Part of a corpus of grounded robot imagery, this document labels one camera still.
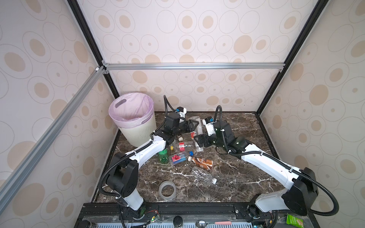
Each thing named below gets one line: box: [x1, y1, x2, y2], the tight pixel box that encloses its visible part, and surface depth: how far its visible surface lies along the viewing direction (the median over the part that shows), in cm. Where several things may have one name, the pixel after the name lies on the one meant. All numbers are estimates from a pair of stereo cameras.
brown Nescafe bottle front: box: [187, 155, 214, 171], surface depth 89 cm
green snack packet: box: [286, 212, 305, 228], surface depth 71 cm
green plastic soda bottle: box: [158, 148, 170, 164], surface depth 92 cm
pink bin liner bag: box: [108, 92, 155, 128], surface depth 93 cm
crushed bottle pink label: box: [169, 151, 189, 166], surface depth 91 cm
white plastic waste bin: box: [108, 92, 157, 147], surface depth 91 cm
